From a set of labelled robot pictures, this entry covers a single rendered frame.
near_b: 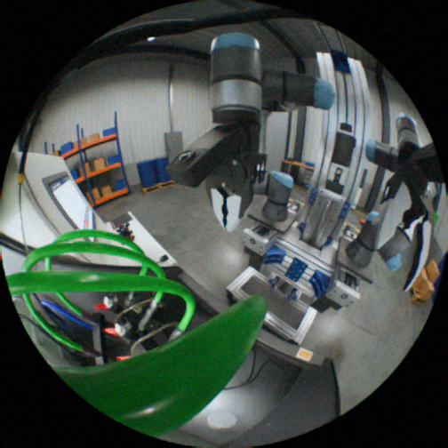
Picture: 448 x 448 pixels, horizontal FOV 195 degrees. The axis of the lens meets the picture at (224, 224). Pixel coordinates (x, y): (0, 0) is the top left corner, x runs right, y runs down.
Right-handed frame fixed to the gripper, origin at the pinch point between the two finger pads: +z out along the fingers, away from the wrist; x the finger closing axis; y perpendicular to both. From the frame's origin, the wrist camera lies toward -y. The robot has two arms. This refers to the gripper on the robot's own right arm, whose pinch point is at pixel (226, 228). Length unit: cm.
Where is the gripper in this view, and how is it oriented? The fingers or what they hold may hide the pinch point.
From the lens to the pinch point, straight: 25.6
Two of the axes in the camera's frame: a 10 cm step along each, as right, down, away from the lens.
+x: -7.8, -3.6, 5.1
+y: 6.3, -4.5, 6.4
